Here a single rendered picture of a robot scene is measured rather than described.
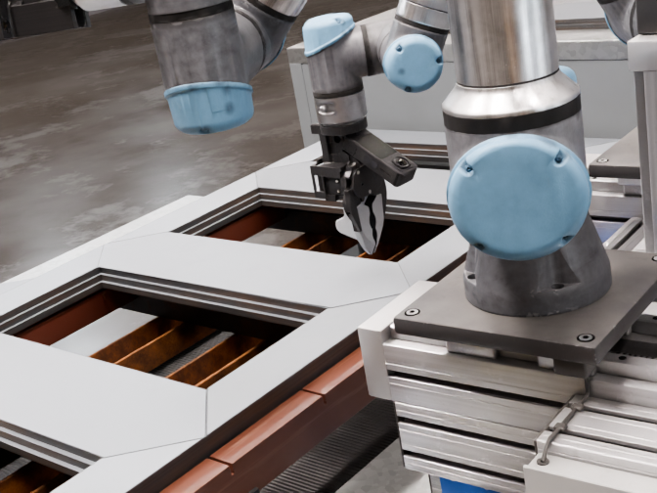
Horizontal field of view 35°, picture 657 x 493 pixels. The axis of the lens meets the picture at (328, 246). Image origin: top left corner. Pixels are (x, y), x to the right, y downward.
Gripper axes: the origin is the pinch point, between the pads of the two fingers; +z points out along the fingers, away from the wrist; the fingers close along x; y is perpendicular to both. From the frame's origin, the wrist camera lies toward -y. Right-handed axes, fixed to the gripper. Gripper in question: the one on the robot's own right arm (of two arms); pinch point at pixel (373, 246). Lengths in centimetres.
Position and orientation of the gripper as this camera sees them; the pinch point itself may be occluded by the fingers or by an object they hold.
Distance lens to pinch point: 160.3
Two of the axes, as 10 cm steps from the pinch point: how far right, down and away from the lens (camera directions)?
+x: -6.2, 3.7, -6.9
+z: 1.6, 9.2, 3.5
